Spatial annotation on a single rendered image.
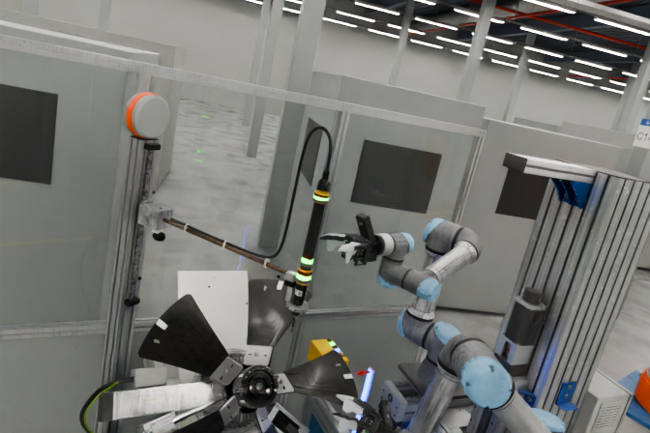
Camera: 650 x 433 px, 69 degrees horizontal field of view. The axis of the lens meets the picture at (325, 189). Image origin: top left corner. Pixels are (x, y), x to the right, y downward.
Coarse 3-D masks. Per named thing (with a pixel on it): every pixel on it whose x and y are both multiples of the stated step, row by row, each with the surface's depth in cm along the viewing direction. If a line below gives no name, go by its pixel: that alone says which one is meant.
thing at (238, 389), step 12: (240, 372) 144; (252, 372) 141; (264, 372) 143; (240, 384) 138; (252, 384) 140; (264, 384) 141; (276, 384) 142; (228, 396) 145; (240, 396) 138; (252, 396) 138; (264, 396) 139; (240, 408) 145; (252, 408) 139
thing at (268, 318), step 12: (252, 288) 163; (276, 288) 162; (252, 300) 161; (264, 300) 160; (276, 300) 159; (252, 312) 158; (264, 312) 157; (276, 312) 156; (288, 312) 156; (252, 324) 156; (264, 324) 155; (276, 324) 154; (288, 324) 154; (252, 336) 153; (264, 336) 152; (276, 336) 151
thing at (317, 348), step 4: (312, 340) 199; (316, 340) 199; (320, 340) 200; (324, 340) 200; (332, 340) 202; (312, 344) 197; (316, 344) 196; (320, 344) 197; (324, 344) 198; (328, 344) 198; (312, 348) 197; (316, 348) 194; (320, 348) 194; (324, 348) 195; (328, 348) 195; (332, 348) 196; (312, 352) 196; (316, 352) 194; (320, 352) 192; (324, 352) 192; (340, 352) 195; (308, 356) 200; (312, 356) 196; (316, 356) 193; (344, 360) 190
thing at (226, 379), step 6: (228, 360) 142; (222, 366) 143; (228, 366) 143; (234, 366) 143; (240, 366) 143; (216, 372) 143; (222, 372) 143; (228, 372) 143; (234, 372) 143; (216, 378) 144; (222, 378) 144; (228, 378) 144; (228, 384) 145
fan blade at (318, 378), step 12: (312, 360) 163; (324, 360) 163; (336, 360) 164; (288, 372) 154; (300, 372) 155; (312, 372) 157; (324, 372) 158; (336, 372) 159; (348, 372) 161; (300, 384) 150; (312, 384) 152; (324, 384) 153; (336, 384) 155; (348, 384) 157; (312, 396) 148; (324, 396) 149
